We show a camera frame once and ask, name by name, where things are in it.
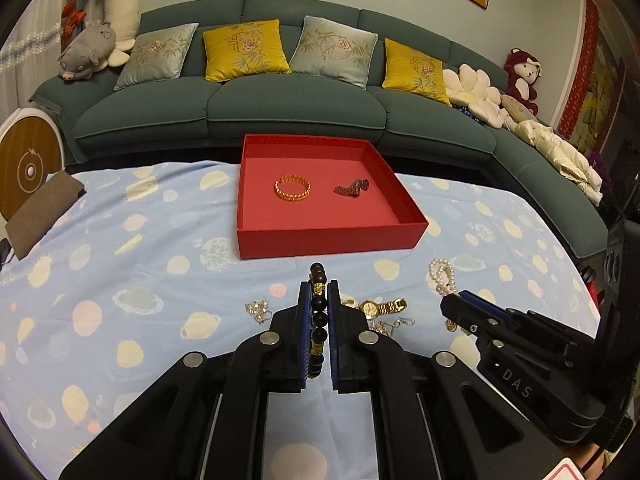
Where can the gold wristwatch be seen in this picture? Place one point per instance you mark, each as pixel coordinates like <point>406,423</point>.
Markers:
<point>385,306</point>

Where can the teal sofa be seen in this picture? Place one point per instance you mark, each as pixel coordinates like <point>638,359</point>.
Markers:
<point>295,110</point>

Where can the cream quilted blanket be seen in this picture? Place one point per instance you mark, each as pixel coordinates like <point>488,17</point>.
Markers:
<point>555,152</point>

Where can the purple flowers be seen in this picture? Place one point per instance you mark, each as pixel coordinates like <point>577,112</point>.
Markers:
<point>599,165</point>

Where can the blue patterned cloth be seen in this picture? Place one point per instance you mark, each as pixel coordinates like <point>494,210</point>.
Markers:
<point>467,112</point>

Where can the red curtain tie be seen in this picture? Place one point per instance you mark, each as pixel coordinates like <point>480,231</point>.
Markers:
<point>72,16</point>

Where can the grey-blue embroidered pillow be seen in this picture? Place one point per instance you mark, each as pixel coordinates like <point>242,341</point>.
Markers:
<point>155,55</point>
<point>332,50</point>

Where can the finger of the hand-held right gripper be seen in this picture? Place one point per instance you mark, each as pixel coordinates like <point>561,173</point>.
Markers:
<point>487,305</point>
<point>462,312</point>

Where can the white round appliance wooden disc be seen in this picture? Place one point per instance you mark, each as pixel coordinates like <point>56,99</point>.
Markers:
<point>30,150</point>

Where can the beige cushion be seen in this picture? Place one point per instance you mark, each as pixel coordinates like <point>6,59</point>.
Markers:
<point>515,107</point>

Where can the white sheer curtain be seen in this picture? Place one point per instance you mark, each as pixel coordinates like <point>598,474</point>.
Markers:
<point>30,55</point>

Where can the red monkey plush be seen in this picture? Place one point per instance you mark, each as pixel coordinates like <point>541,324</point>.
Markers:
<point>520,85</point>

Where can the white flower cushion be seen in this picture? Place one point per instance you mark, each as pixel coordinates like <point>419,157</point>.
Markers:
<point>472,85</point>

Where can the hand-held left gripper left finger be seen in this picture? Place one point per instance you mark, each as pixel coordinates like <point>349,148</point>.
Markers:
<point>302,335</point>

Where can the light blue planet-print tablecloth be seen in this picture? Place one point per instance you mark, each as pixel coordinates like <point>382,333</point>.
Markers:
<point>150,260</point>

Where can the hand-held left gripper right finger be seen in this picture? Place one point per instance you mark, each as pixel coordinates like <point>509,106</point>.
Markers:
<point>336,335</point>

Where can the red-bordered wall hanging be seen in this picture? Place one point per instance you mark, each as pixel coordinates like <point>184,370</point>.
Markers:
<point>605,100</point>

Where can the brown board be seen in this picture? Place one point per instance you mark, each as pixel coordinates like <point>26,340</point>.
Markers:
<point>42,215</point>

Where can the white cow plush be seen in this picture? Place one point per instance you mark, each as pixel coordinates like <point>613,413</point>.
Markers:
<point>120,0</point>

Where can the dark metal wristwatch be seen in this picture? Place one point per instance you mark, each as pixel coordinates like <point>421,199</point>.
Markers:
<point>350,190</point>

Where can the red shallow box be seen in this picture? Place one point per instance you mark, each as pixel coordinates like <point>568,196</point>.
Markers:
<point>320,240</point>

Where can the grey pig plush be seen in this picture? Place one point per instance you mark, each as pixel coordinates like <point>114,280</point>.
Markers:
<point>87,47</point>

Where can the yellow embroidered pillow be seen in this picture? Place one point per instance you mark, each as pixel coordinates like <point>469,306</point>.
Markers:
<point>245,50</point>
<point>412,72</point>

